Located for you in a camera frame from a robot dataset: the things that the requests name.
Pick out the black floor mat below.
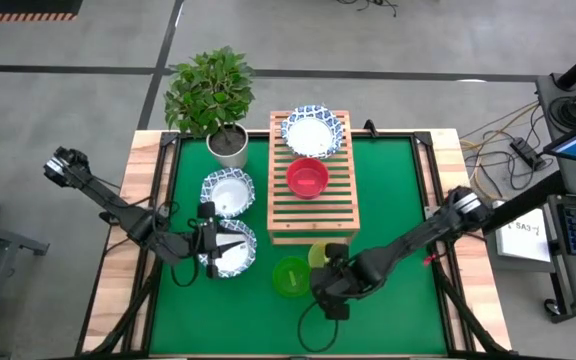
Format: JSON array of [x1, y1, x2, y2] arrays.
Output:
[[0, 0, 84, 15]]

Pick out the green leafy potted plant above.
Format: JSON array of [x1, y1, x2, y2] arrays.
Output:
[[163, 45, 257, 144]]

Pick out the coiled black cable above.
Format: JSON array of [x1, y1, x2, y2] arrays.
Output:
[[547, 94, 576, 132]]

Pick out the yellow-green cup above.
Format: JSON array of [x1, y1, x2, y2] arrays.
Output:
[[307, 241, 332, 270]]

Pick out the blue patterned paper bowl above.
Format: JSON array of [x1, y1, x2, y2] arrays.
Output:
[[280, 104, 345, 160], [197, 218, 258, 279], [199, 167, 257, 220]]

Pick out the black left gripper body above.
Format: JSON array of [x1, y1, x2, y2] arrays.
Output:
[[187, 200, 222, 280]]

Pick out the green table mat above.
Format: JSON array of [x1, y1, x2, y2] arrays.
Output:
[[148, 137, 448, 356]]

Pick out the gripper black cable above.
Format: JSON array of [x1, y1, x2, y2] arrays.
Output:
[[296, 298, 340, 354], [169, 252, 202, 289]]

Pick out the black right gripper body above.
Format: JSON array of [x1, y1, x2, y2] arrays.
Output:
[[323, 242, 369, 322]]

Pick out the wooden slatted shelf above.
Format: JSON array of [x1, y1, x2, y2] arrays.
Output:
[[266, 110, 362, 246]]

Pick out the black power strip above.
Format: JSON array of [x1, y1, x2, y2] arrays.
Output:
[[510, 137, 544, 171]]

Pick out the green plastic bowl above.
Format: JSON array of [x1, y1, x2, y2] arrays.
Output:
[[272, 256, 314, 300]]

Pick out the black aluminium table frame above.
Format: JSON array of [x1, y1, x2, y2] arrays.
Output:
[[75, 130, 512, 360]]

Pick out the orange black hazard tape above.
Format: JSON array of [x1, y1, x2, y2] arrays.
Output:
[[0, 12, 78, 23]]

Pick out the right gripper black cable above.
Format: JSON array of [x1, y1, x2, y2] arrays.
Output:
[[296, 298, 340, 354]]

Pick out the red plastic bowl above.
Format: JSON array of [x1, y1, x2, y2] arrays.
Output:
[[285, 157, 330, 201]]

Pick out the white plant pot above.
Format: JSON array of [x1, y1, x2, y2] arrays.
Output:
[[205, 122, 250, 170]]

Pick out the white labelled paper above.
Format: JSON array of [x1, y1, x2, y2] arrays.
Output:
[[495, 214, 553, 264]]

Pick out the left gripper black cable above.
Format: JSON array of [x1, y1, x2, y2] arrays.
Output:
[[169, 252, 202, 289]]

